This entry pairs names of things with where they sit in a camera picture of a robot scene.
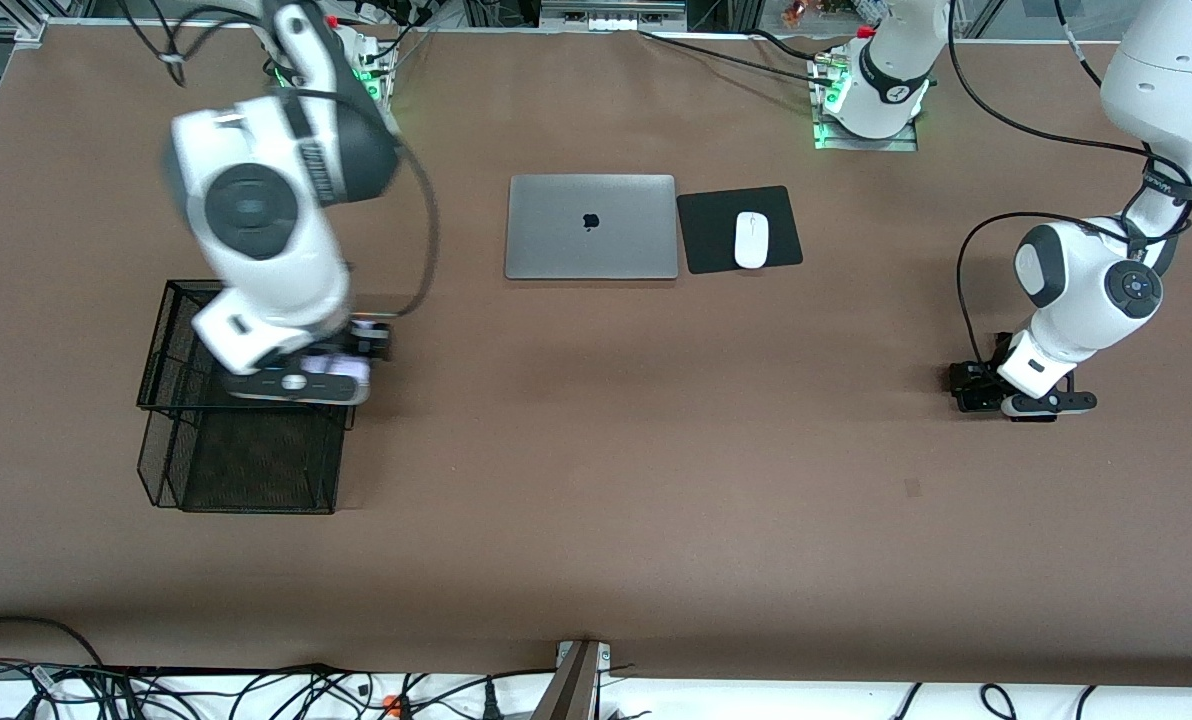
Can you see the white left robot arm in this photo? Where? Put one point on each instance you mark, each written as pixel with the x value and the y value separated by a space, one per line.
pixel 1076 290

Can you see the grey camera mount pole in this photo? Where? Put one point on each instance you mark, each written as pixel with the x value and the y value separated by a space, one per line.
pixel 576 680

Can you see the black flip phone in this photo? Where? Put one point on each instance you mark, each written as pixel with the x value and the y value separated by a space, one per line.
pixel 971 395

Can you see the black mouse pad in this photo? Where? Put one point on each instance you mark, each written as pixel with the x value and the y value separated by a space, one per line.
pixel 706 235

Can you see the black mesh drawer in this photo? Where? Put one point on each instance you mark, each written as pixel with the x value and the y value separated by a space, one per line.
pixel 256 465

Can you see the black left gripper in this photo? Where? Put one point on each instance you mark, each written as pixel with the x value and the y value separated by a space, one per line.
pixel 980 381

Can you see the black mesh organiser frame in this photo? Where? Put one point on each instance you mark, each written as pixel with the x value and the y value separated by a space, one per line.
pixel 161 370

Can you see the lavender flip phone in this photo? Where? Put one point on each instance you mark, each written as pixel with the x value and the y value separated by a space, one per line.
pixel 341 368

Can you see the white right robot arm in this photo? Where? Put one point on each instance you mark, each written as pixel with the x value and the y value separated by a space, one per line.
pixel 256 260

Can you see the black slab smartphone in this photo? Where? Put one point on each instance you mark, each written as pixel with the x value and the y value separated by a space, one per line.
pixel 1006 338

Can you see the white power strip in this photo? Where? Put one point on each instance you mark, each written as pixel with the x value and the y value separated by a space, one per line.
pixel 611 20

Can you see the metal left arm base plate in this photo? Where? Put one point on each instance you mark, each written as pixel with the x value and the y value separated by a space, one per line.
pixel 896 145

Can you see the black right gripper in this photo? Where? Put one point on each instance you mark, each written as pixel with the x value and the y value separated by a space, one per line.
pixel 369 337

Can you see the silver closed laptop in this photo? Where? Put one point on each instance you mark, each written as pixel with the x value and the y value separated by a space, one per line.
pixel 591 225

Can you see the white computer mouse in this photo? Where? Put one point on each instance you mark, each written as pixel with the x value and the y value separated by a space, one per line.
pixel 752 240

